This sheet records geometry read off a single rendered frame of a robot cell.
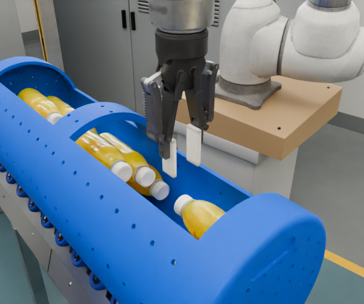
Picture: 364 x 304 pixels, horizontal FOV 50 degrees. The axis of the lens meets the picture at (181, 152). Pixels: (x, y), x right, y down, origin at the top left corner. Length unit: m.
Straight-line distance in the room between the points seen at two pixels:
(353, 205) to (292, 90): 1.54
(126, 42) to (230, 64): 1.85
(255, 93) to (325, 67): 0.21
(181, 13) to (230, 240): 0.29
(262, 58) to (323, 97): 0.26
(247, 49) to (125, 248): 0.71
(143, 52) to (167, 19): 2.29
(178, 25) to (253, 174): 0.69
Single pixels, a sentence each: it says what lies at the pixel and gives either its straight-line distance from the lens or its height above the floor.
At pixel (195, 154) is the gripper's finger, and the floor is 1.21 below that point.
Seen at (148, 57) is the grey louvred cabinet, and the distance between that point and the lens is 2.79.
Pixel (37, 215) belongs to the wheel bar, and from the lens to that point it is 1.02.
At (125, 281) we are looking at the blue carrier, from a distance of 0.56.
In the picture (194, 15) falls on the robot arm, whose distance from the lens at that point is 0.53.
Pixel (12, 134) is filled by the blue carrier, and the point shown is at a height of 1.17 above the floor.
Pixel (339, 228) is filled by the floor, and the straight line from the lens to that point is 2.49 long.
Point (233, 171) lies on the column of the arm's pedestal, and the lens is 1.18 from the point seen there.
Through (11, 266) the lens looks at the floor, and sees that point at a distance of 2.28.
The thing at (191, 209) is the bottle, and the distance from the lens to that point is 0.67.
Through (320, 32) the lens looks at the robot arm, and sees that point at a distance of 1.05.
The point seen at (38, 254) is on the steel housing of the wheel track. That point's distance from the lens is 1.04.
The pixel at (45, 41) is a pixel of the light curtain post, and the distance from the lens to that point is 1.76.
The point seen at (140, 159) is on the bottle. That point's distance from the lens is 0.81.
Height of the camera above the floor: 1.55
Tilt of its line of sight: 31 degrees down
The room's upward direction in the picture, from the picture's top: straight up
